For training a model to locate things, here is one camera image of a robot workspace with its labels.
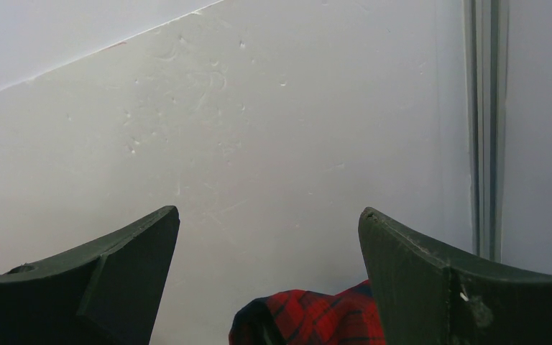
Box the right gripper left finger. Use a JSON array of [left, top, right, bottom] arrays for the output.
[[0, 206, 180, 344]]

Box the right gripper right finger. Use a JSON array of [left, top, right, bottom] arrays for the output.
[[358, 207, 552, 344]]

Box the red black plaid dress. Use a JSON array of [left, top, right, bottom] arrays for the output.
[[229, 280, 386, 345]]

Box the aluminium rail frame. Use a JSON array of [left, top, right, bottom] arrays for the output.
[[463, 1, 510, 262]]

